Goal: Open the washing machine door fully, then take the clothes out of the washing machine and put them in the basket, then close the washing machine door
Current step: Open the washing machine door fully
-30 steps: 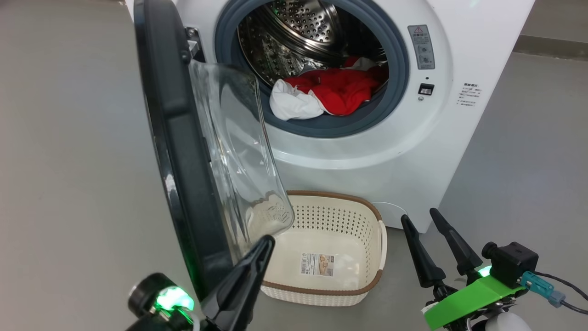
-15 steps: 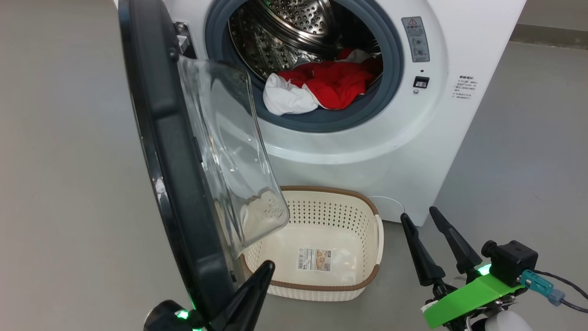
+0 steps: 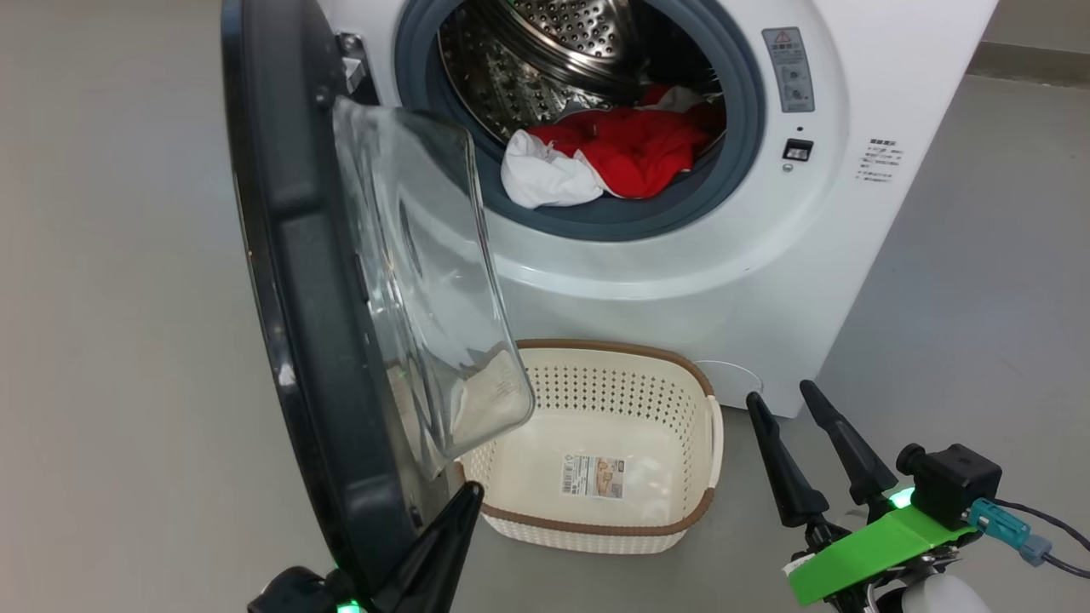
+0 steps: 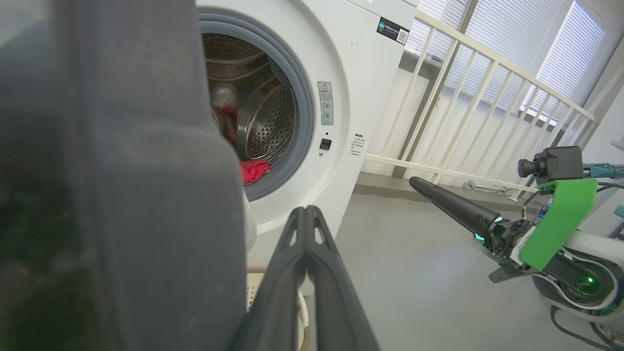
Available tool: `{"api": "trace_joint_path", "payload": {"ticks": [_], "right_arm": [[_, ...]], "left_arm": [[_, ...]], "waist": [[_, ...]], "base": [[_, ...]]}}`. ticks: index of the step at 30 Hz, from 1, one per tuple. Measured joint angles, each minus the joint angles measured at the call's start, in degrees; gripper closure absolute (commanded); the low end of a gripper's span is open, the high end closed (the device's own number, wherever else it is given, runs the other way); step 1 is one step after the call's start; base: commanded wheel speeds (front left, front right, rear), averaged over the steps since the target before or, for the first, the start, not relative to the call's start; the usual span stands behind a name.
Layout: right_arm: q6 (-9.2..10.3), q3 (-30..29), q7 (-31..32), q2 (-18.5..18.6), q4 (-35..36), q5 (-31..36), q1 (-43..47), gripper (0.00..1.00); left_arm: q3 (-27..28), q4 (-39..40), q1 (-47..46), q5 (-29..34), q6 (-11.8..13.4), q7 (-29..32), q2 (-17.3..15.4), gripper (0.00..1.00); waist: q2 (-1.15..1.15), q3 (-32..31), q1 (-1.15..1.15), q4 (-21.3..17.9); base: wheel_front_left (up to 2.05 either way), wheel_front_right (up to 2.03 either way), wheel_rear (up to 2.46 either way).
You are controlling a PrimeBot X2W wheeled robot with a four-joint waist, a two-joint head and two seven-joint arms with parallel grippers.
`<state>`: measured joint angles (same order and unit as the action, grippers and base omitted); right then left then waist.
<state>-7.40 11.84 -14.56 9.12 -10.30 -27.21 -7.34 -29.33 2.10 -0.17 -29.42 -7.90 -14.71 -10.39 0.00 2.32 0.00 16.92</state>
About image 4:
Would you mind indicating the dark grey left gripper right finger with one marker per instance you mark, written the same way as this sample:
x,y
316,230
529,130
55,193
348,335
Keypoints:
x,y
336,317

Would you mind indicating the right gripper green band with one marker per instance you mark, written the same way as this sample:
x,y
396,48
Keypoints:
x,y
560,219

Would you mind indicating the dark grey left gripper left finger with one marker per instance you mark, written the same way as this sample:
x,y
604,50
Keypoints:
x,y
278,312

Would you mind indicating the round black glass washer door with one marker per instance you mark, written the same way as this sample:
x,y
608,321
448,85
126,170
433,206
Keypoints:
x,y
122,195

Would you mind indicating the cream perforated laundry basket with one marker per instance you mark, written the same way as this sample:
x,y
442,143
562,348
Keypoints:
x,y
253,292

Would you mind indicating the white front-loading washing machine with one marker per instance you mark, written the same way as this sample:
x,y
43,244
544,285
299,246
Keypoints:
x,y
360,87

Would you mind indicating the stainless steel washing machine drum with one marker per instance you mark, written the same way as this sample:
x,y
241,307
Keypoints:
x,y
268,122

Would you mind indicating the white railing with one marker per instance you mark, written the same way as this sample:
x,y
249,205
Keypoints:
x,y
468,107

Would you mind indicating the grey warning sticker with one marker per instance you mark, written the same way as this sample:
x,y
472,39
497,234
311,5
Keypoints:
x,y
325,103

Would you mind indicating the black QR code sticker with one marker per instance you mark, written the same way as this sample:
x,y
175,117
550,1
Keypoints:
x,y
392,30

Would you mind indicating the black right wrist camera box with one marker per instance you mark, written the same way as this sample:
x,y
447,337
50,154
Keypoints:
x,y
560,163

